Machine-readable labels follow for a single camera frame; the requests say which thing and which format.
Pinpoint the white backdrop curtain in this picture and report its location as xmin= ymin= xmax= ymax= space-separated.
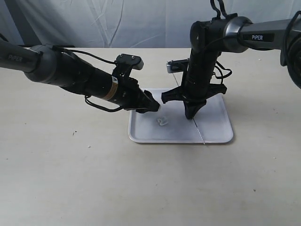
xmin=0 ymin=0 xmax=301 ymax=49

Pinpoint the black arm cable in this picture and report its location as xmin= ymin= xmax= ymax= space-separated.
xmin=209 ymin=0 xmax=236 ymax=19
xmin=53 ymin=47 xmax=123 ymax=113

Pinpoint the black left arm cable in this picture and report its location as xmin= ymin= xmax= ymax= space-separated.
xmin=53 ymin=47 xmax=123 ymax=113

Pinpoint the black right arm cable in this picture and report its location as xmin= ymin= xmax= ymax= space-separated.
xmin=209 ymin=0 xmax=236 ymax=19

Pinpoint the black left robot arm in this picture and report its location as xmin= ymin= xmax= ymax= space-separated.
xmin=0 ymin=40 xmax=160 ymax=113

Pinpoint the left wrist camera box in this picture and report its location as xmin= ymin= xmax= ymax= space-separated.
xmin=114 ymin=54 xmax=144 ymax=77

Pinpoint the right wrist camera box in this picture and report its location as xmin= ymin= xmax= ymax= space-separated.
xmin=166 ymin=58 xmax=189 ymax=73

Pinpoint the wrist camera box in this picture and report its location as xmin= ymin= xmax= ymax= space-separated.
xmin=166 ymin=58 xmax=189 ymax=73
xmin=114 ymin=54 xmax=144 ymax=77

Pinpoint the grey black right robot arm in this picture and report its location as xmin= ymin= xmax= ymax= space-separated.
xmin=161 ymin=12 xmax=301 ymax=119

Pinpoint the thin metal skewer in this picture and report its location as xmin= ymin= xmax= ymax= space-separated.
xmin=172 ymin=73 xmax=206 ymax=145

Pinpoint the white plastic tray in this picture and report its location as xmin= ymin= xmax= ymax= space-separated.
xmin=128 ymin=89 xmax=234 ymax=144

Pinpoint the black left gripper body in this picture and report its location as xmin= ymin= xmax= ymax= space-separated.
xmin=104 ymin=68 xmax=151 ymax=113

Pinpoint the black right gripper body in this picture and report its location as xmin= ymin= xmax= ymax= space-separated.
xmin=161 ymin=83 xmax=227 ymax=104

